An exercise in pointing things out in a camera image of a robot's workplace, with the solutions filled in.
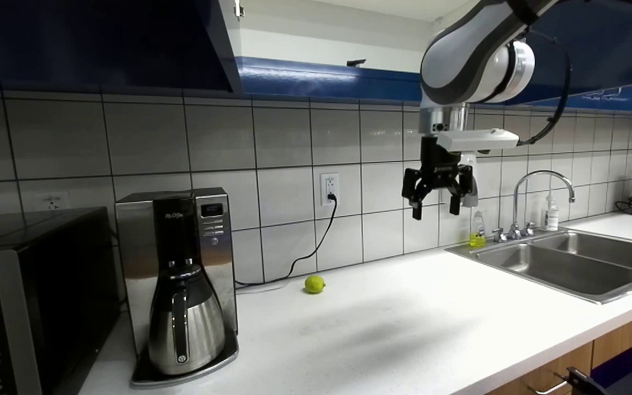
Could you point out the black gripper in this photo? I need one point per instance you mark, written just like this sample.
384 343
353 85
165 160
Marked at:
439 169

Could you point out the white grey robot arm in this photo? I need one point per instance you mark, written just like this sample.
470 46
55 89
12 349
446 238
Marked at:
481 57

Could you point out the blue upper cabinet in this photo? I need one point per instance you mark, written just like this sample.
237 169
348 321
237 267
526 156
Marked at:
283 48

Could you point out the wooden lower cabinet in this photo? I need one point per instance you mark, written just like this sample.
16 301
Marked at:
608 361

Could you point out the yellow sponge bottle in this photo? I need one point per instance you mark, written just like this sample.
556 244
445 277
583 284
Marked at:
477 236

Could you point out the chrome faucet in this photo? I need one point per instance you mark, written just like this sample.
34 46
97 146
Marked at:
530 207

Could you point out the white soap dispenser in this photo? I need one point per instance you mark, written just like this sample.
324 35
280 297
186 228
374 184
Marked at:
552 217

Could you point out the yellow-green lime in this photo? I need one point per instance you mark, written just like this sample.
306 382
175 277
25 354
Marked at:
314 284

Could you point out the stainless steel sink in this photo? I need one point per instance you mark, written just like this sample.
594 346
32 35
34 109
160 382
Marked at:
589 266

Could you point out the black coffee maker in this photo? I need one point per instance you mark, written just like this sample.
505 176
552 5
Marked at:
177 251

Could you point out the black microwave oven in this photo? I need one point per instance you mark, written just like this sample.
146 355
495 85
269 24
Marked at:
58 298

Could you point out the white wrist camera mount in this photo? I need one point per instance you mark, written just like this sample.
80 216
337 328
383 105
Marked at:
477 138

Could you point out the white wall outlet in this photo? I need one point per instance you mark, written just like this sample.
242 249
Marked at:
329 184

